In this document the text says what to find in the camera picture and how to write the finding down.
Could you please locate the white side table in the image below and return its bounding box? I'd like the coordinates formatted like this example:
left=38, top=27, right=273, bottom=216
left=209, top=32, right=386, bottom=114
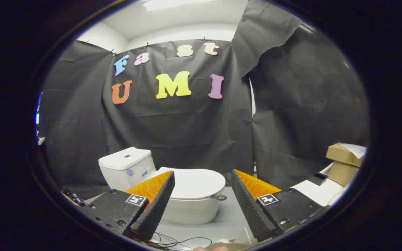
left=292, top=163, right=351, bottom=207

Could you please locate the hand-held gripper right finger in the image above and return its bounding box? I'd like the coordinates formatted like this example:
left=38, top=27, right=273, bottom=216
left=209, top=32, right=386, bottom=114
left=231, top=169, right=330, bottom=243

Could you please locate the tangle of thin black cables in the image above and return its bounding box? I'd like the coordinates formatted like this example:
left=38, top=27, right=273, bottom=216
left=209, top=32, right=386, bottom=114
left=131, top=230, right=213, bottom=250

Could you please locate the white toilet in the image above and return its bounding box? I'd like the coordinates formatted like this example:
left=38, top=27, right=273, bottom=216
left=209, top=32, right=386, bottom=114
left=98, top=147, right=226, bottom=225

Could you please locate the ceiling light panel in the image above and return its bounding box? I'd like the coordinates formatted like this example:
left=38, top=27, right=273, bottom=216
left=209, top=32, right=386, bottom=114
left=142, top=0, right=215, bottom=12

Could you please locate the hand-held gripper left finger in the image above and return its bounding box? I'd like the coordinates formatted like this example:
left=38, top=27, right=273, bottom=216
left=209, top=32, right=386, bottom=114
left=79, top=170, right=176, bottom=242

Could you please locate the brown cardboard box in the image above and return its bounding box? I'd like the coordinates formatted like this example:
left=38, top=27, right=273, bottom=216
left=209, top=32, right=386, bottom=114
left=326, top=143, right=365, bottom=168
left=328, top=161, right=358, bottom=187

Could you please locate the white sheet of paper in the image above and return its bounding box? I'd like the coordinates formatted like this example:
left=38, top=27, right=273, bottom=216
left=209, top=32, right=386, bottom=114
left=341, top=143, right=367, bottom=159

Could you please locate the white toilet lid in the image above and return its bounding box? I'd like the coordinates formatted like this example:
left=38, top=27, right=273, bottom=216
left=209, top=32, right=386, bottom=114
left=156, top=167, right=228, bottom=202

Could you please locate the black backdrop cloth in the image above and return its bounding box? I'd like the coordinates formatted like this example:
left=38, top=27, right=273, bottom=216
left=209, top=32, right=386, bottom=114
left=39, top=0, right=371, bottom=201

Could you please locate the small black device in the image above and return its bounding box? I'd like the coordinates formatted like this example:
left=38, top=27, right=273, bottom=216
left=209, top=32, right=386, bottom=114
left=62, top=189, right=86, bottom=207

